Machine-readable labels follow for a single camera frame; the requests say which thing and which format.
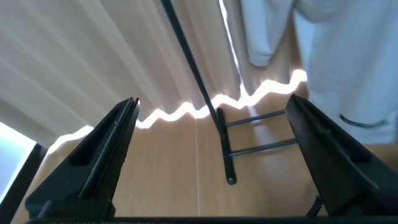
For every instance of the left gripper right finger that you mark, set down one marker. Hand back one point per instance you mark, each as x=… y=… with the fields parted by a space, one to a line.
x=342 y=186

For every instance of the black clothes rack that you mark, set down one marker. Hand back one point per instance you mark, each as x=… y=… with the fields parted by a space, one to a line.
x=227 y=155

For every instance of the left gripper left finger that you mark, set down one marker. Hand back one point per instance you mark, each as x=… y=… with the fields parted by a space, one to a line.
x=62 y=189

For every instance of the pale grey shorts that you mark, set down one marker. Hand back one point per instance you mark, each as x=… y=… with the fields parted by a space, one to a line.
x=348 y=62

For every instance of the window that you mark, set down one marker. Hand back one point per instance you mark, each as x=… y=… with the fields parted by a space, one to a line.
x=12 y=155

